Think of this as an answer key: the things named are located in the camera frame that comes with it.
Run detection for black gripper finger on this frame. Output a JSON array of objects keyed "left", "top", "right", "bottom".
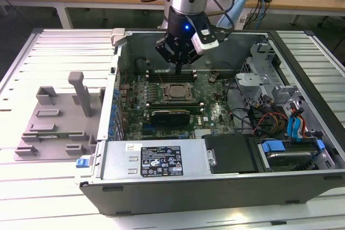
[
  {"left": 155, "top": 38, "right": 180, "bottom": 74},
  {"left": 179, "top": 53, "right": 202, "bottom": 74}
]

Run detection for CPU socket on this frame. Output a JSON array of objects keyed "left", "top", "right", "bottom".
[{"left": 159, "top": 81, "right": 196, "bottom": 103}]

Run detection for grey case latch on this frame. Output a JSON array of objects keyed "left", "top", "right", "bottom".
[{"left": 110, "top": 27, "right": 127, "bottom": 46}]

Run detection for silver metal drive cage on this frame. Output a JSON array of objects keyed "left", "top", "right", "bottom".
[{"left": 233, "top": 41, "right": 307, "bottom": 112}]

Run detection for black graphics card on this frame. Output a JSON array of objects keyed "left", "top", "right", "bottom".
[{"left": 149, "top": 109, "right": 191, "bottom": 128}]

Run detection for green motherboard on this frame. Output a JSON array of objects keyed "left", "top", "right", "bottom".
[{"left": 118, "top": 69, "right": 239, "bottom": 141}]

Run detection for black plastic shroud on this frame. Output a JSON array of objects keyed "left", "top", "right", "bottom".
[{"left": 203, "top": 134, "right": 260, "bottom": 175}]

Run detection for grey parts rack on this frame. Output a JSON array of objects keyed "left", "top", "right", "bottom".
[{"left": 15, "top": 71, "right": 106, "bottom": 162}]

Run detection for hard disk in blue carrier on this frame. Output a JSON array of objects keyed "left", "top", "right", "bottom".
[{"left": 258, "top": 138, "right": 326, "bottom": 172}]

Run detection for silver power supply with label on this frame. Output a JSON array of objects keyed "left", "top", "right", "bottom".
[{"left": 100, "top": 140, "right": 210, "bottom": 180}]

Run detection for open black PC case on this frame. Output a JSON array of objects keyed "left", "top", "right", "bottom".
[{"left": 74, "top": 27, "right": 345, "bottom": 216}]

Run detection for white wrist camera black mount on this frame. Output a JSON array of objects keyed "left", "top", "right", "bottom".
[{"left": 187, "top": 14, "right": 220, "bottom": 55}]

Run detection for black wire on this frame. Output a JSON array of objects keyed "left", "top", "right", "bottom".
[{"left": 228, "top": 107, "right": 257, "bottom": 134}]

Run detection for blue cable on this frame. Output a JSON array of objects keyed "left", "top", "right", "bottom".
[{"left": 252, "top": 0, "right": 267, "bottom": 30}]

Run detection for yellow red black power wires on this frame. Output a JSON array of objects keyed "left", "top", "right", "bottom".
[{"left": 249, "top": 106, "right": 289, "bottom": 135}]

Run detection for blue flat data wire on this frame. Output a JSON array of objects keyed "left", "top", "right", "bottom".
[
  {"left": 287, "top": 116, "right": 296, "bottom": 141},
  {"left": 293, "top": 109, "right": 305, "bottom": 141}
]

